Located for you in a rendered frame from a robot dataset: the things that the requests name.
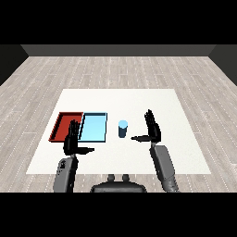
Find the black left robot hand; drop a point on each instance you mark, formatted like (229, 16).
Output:
(72, 143)

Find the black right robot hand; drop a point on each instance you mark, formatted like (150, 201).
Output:
(153, 131)

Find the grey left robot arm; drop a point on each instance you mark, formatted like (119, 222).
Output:
(65, 174)

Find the red shallow open box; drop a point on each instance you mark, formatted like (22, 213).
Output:
(64, 127)

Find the light blue shallow open box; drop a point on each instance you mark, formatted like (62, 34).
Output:
(93, 127)

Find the small blue can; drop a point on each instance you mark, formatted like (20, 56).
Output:
(122, 128)

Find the dark grey robot body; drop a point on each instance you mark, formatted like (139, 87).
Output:
(118, 185)

